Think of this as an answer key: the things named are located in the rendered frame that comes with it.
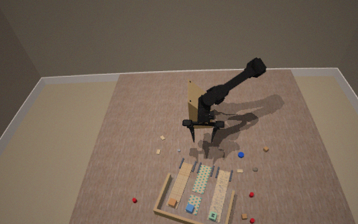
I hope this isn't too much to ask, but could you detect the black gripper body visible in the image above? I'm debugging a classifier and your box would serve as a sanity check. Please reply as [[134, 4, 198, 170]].
[[182, 108, 225, 128]]

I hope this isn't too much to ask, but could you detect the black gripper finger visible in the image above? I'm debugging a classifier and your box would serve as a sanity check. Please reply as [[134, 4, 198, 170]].
[[187, 127, 194, 142], [211, 127, 220, 143]]

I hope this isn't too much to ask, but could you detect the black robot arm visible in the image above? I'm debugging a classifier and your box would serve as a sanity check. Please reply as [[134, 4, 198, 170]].
[[198, 57, 267, 123]]

